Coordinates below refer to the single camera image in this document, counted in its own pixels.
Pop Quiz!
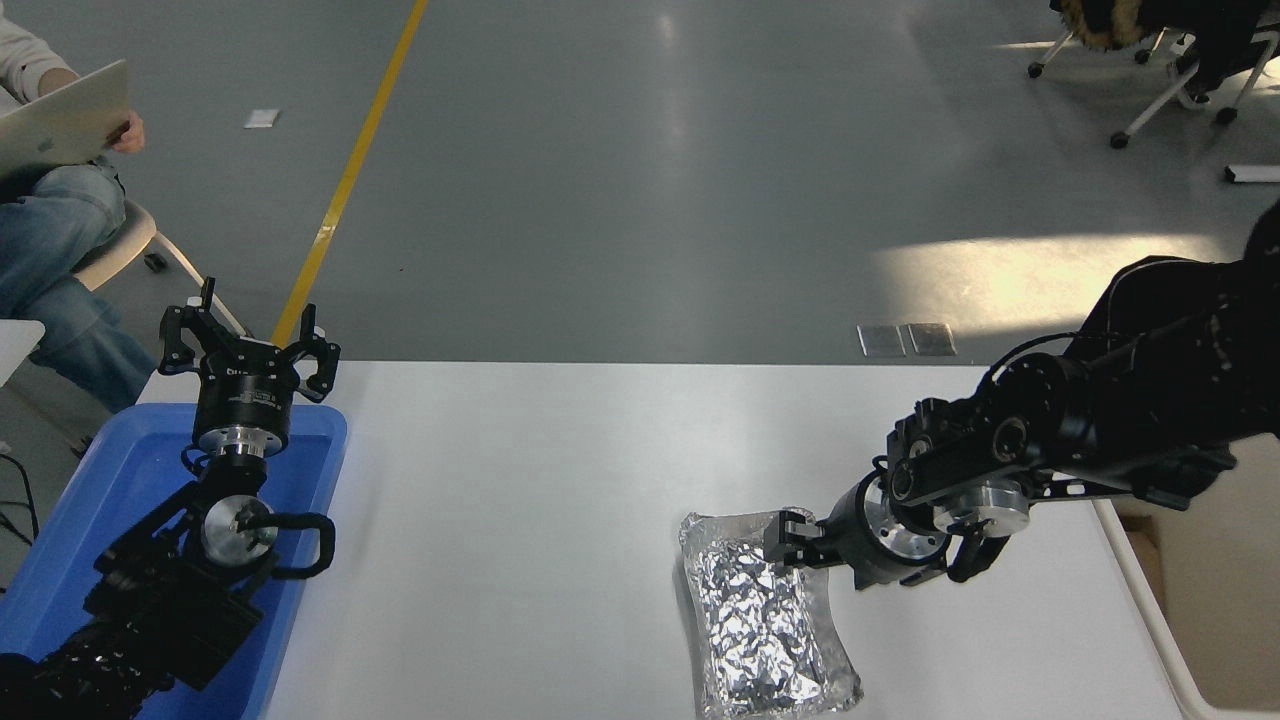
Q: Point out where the thin black cable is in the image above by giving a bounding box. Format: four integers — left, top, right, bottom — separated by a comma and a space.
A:
0, 455, 41, 546

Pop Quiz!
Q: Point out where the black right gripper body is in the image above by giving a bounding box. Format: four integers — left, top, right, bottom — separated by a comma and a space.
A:
825, 478, 947, 592

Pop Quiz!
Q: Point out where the silver laptop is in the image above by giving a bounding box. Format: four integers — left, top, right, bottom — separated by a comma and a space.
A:
0, 58, 131, 181

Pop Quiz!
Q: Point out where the person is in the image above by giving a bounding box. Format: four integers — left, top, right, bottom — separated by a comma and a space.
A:
1140, 0, 1280, 109
0, 15, 161, 416
1062, 200, 1280, 346

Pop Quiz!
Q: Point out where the fur-trimmed dark jacket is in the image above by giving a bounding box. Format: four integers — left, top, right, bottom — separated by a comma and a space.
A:
1048, 0, 1161, 53

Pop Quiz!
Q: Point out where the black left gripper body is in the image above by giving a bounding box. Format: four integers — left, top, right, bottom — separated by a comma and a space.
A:
193, 338, 301, 435

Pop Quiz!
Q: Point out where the beige chair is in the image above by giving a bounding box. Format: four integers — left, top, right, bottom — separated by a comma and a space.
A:
72, 198, 251, 341

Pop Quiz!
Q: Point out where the large pale bin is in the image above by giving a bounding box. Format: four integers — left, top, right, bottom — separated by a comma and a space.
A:
1093, 435, 1280, 720

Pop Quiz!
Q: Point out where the white side table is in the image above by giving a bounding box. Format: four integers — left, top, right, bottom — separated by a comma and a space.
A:
0, 320, 47, 389

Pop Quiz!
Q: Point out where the white-legged office chair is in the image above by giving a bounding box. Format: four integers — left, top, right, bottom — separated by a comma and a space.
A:
1110, 30, 1280, 151
1027, 28, 1171, 79

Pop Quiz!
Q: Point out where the blue plastic tray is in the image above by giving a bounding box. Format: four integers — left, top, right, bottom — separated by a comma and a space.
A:
0, 403, 349, 720

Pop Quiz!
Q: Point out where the foil tray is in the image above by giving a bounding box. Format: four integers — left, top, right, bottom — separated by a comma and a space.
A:
678, 507, 863, 719

